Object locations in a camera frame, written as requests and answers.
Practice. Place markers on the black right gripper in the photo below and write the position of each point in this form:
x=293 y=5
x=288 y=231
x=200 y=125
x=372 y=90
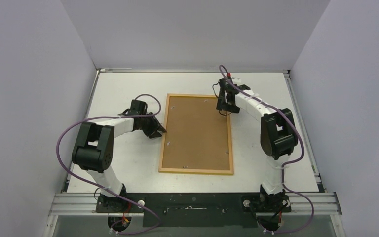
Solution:
x=226 y=103

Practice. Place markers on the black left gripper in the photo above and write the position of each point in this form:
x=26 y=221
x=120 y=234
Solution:
x=152 y=132

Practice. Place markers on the yellow wooden picture frame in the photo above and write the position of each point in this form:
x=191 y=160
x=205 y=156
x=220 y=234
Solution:
x=196 y=134

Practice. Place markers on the brown cardboard backing board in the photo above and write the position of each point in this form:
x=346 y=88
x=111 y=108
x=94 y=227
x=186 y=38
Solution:
x=196 y=134

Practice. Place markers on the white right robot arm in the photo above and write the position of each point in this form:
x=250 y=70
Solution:
x=277 y=134

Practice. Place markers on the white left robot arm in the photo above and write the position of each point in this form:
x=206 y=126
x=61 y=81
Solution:
x=93 y=151

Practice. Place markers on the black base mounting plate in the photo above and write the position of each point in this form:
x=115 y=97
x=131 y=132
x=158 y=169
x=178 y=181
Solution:
x=198 y=209

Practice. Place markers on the aluminium rail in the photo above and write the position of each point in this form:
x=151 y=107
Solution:
x=84 y=204

